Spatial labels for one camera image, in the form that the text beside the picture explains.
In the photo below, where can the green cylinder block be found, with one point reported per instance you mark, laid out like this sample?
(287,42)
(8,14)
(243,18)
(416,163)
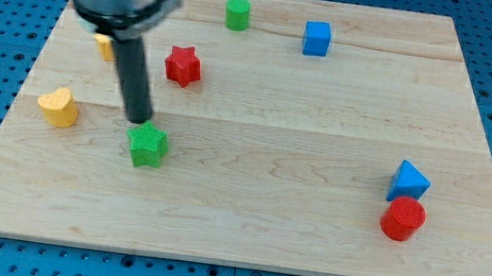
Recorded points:
(237,14)

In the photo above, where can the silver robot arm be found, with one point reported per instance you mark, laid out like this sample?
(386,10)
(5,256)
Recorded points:
(125,22)

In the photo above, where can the wooden board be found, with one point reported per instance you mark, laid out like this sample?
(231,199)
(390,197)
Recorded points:
(277,161)

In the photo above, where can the red cylinder block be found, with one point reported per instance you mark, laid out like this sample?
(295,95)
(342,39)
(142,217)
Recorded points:
(403,217)

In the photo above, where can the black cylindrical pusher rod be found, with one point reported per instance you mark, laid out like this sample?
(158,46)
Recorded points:
(132,71)

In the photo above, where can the red star block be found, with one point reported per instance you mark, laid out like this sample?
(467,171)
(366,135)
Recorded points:
(183,66)

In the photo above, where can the blue cube block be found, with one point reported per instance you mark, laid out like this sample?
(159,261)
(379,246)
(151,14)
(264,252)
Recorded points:
(316,39)

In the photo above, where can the yellow heart block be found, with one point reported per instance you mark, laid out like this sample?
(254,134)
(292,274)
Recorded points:
(59,108)

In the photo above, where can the blue triangle block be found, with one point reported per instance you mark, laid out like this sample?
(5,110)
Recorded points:
(407,181)

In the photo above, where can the green star block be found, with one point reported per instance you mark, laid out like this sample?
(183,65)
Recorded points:
(147,145)

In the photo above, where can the yellow block behind rod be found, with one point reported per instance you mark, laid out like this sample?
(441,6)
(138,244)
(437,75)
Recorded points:
(104,47)

